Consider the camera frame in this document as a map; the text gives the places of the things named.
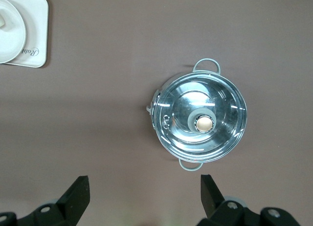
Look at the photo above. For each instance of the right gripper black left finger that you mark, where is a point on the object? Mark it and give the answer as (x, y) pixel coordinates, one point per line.
(73, 199)

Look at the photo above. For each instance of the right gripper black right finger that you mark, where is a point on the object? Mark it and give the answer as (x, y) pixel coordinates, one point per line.
(210, 196)

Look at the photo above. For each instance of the round cream plate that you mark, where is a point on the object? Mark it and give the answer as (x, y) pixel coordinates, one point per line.
(12, 40)

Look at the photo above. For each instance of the glass lid with round knob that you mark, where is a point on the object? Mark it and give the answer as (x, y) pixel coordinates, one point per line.
(220, 101)

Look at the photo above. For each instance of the cream rectangular rabbit tray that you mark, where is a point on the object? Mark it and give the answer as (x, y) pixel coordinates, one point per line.
(36, 28)

